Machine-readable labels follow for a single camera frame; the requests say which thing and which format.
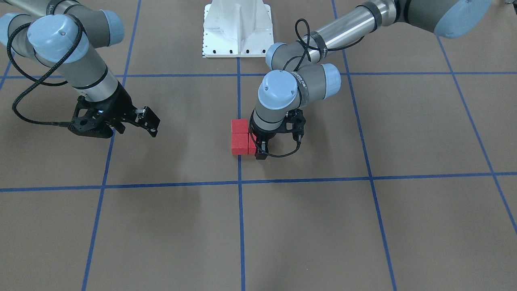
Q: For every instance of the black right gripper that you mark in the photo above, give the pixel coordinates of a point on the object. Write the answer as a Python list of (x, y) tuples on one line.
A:
[(122, 106)]

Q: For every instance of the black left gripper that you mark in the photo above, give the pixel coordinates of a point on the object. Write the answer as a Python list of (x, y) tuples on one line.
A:
[(265, 135)]

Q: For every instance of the red block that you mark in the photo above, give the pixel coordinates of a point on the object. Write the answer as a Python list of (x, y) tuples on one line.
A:
[(251, 146), (239, 143), (239, 126)]

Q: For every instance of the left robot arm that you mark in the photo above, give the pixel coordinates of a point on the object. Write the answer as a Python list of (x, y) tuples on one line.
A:
[(298, 77)]

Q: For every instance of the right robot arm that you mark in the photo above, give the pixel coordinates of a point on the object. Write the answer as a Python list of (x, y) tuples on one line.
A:
[(63, 36)]

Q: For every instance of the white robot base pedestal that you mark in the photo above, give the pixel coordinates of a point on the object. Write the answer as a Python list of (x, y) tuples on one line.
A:
[(237, 28)]

